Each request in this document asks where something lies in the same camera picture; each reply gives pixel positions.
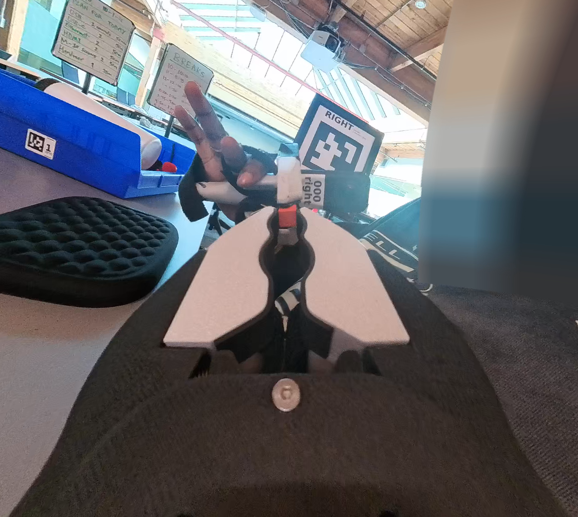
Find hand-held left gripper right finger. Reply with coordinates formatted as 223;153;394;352
300;206;411;364

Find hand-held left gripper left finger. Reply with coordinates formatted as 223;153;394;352
163;206;276;348

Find blue plastic bin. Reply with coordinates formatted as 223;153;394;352
0;70;197;199

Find person's right hand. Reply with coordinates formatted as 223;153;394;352
174;80;268;189

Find black framed marker sign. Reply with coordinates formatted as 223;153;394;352
294;94;384;175

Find white ceiling projector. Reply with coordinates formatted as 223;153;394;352
300;23;346;73

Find black dimpled wrist pad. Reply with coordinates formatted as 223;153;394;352
0;197;179;308

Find whiteboard with red writing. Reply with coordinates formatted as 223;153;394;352
147;43;214;118

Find whiteboard with green writing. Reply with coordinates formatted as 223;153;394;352
51;0;136;86

